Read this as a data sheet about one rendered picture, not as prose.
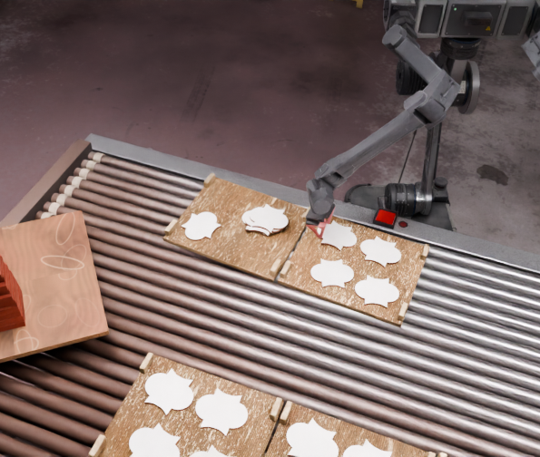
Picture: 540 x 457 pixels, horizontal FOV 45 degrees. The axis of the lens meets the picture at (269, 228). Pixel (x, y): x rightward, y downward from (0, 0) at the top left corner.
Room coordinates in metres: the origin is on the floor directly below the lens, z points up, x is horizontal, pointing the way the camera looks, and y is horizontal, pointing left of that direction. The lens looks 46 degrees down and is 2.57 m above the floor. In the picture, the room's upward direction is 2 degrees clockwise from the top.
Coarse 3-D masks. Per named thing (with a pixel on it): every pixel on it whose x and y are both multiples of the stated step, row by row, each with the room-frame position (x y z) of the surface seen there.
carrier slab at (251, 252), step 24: (216, 192) 1.72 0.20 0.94; (240, 192) 1.72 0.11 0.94; (216, 216) 1.60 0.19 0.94; (240, 216) 1.60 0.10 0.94; (288, 216) 1.61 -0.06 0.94; (168, 240) 1.48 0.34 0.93; (216, 240) 1.48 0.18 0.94; (240, 240) 1.49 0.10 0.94; (264, 240) 1.49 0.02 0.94; (288, 240) 1.50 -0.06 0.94; (240, 264) 1.38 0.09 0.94; (264, 264) 1.39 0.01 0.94
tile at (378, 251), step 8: (368, 240) 1.50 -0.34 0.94; (376, 240) 1.51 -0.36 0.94; (360, 248) 1.47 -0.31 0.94; (368, 248) 1.47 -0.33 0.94; (376, 248) 1.47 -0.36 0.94; (384, 248) 1.47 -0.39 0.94; (392, 248) 1.47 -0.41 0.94; (368, 256) 1.43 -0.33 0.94; (376, 256) 1.44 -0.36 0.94; (384, 256) 1.44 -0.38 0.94; (392, 256) 1.44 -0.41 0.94; (400, 256) 1.44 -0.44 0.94; (384, 264) 1.40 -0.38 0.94; (392, 264) 1.41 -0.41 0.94
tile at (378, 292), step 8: (368, 280) 1.33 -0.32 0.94; (376, 280) 1.33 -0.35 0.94; (384, 280) 1.33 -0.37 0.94; (360, 288) 1.30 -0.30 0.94; (368, 288) 1.30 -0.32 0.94; (376, 288) 1.30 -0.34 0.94; (384, 288) 1.30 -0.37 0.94; (392, 288) 1.30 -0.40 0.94; (360, 296) 1.27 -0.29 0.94; (368, 296) 1.27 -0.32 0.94; (376, 296) 1.27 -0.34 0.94; (384, 296) 1.27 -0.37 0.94; (392, 296) 1.27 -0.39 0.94; (368, 304) 1.24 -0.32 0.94; (376, 304) 1.24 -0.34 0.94; (384, 304) 1.24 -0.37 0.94
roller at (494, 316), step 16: (64, 192) 1.71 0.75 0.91; (80, 192) 1.71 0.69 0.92; (112, 208) 1.65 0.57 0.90; (128, 208) 1.64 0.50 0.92; (144, 208) 1.64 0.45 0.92; (416, 288) 1.32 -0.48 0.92; (432, 304) 1.28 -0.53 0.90; (448, 304) 1.27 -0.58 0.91; (464, 304) 1.27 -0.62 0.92; (496, 320) 1.22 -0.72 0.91; (512, 320) 1.21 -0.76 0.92
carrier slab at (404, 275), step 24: (312, 240) 1.50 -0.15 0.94; (360, 240) 1.51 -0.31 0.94; (384, 240) 1.51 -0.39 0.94; (312, 264) 1.40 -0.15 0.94; (360, 264) 1.40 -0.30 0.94; (408, 264) 1.41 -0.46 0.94; (312, 288) 1.29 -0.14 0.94; (336, 288) 1.30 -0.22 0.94; (408, 288) 1.31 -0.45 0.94; (360, 312) 1.22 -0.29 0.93; (384, 312) 1.21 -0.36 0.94
